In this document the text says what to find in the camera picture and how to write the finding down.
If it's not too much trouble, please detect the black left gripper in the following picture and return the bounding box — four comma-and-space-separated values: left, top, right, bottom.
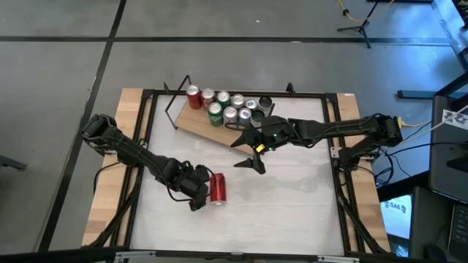
174, 163, 213, 213

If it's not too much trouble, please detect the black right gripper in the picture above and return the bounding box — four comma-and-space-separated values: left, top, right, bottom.
230, 115, 298, 176

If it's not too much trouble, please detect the silver Diet Coke can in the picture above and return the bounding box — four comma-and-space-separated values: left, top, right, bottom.
230, 94, 246, 110
222, 106, 239, 127

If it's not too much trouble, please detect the monitor screen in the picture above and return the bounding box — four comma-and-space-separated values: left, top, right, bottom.
380, 194, 413, 240

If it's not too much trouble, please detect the black tripod stand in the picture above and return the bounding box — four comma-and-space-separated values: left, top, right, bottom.
336, 0, 381, 50

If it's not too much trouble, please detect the black floor bar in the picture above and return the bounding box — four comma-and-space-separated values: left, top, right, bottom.
397, 89, 439, 100

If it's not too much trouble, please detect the dark furniture leg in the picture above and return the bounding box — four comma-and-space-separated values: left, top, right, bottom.
0, 155, 29, 172

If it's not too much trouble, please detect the dark grey cabinet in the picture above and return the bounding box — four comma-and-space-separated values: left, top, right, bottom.
428, 72, 468, 204

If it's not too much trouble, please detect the white paper label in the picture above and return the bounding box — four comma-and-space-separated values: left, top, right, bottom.
441, 108, 468, 132

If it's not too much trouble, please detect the black keyboard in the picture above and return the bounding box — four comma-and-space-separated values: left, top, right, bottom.
448, 203, 468, 262

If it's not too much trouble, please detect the wooden shelf with black frame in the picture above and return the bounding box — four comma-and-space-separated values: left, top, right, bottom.
164, 75, 276, 156

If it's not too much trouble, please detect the silver metal bracket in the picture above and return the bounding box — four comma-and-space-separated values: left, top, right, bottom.
317, 255, 361, 263
115, 251, 158, 263

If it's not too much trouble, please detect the black diagonal frame strut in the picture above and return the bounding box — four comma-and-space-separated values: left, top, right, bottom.
338, 175, 390, 255
83, 171, 143, 253

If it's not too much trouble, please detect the black table frame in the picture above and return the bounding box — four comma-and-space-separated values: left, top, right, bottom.
82, 87, 390, 263

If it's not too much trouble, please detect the yellow power plug cable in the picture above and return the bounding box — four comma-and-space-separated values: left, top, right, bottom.
396, 115, 434, 129

